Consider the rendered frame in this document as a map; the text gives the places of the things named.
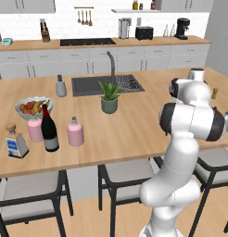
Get silver kettle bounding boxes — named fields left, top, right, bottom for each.
left=118, top=17, right=133, bottom=40

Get green plant in grey pot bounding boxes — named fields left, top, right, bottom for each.
left=97, top=80, right=122, bottom=115

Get pink plastic bottle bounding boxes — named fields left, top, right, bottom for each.
left=27, top=114, right=44, bottom=143
left=66, top=116, right=85, bottom=148

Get wooden knife block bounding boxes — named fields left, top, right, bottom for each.
left=39, top=20, right=52, bottom=44

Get black hob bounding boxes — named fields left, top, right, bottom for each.
left=59, top=37, right=118, bottom=47

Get dark grey sink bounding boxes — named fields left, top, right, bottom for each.
left=70, top=73, right=146, bottom=98

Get grey tap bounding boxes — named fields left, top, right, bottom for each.
left=106, top=50, right=118, bottom=88

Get black toaster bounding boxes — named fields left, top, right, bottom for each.
left=134, top=25, right=155, bottom=42

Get grey soap dispenser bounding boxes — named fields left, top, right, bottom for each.
left=55, top=73, right=68, bottom=98

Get square glass bottle blue label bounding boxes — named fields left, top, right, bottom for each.
left=5, top=123, right=30, bottom=159

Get dark glass wine bottle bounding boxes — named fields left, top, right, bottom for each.
left=40, top=103, right=60, bottom=153

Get white wall shelf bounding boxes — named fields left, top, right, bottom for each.
left=110, top=8, right=160, bottom=14

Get grey base cupboard run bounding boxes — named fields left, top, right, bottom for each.
left=0, top=44, right=211, bottom=81

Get white fruit bowl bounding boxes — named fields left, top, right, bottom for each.
left=14, top=95, right=56, bottom=122

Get black stool grey seat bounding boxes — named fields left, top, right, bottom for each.
left=0, top=168, right=75, bottom=237
left=187, top=147, right=228, bottom=237
left=97, top=156, right=165, bottom=237

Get grey wall cupboards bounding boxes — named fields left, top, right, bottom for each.
left=0, top=0, right=57, bottom=15
left=159, top=0, right=211, bottom=14

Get yellow banana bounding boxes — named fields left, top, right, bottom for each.
left=32, top=99, right=47, bottom=113

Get black coffee machine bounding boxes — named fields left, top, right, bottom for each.
left=174, top=17, right=192, bottom=41

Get small teal device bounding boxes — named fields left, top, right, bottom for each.
left=1, top=37, right=14, bottom=46

